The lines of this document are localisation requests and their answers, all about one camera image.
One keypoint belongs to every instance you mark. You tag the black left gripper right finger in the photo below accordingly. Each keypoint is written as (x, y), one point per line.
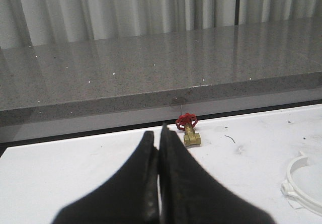
(190, 195)

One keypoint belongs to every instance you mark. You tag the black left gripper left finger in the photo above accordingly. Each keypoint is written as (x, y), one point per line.
(129, 196)

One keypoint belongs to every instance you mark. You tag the white half-ring pipe clamp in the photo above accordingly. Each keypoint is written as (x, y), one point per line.
(291, 189)

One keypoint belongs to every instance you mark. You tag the brass valve red handwheel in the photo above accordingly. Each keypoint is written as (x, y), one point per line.
(187, 123)

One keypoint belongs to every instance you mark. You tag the grey stone countertop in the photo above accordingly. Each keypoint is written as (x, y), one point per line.
(53, 90)

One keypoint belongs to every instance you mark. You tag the white pleated curtain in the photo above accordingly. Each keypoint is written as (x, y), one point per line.
(39, 22)

